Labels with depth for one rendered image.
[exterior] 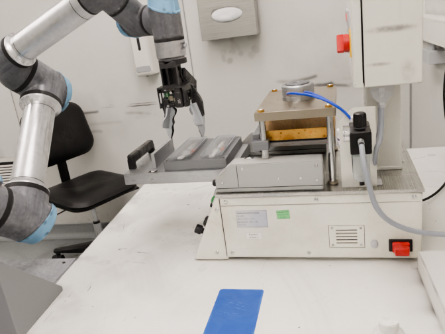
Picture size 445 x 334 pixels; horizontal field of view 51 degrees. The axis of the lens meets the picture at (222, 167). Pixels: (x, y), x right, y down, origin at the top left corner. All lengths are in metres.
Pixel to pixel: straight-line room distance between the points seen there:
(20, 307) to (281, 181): 0.62
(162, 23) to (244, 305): 0.67
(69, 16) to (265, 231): 0.70
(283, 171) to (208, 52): 1.74
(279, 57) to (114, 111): 1.06
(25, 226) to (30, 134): 0.26
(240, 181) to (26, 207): 0.52
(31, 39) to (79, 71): 1.70
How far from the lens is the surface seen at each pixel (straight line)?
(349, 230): 1.10
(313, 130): 1.08
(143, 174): 1.21
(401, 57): 1.00
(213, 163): 1.15
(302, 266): 1.12
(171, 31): 1.16
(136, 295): 1.11
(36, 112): 1.39
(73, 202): 2.59
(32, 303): 1.12
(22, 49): 1.34
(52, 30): 1.27
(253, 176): 1.07
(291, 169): 1.05
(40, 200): 1.25
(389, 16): 0.99
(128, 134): 2.96
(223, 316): 0.99
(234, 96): 2.73
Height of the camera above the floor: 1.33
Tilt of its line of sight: 18 degrees down
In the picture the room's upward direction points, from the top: 8 degrees counter-clockwise
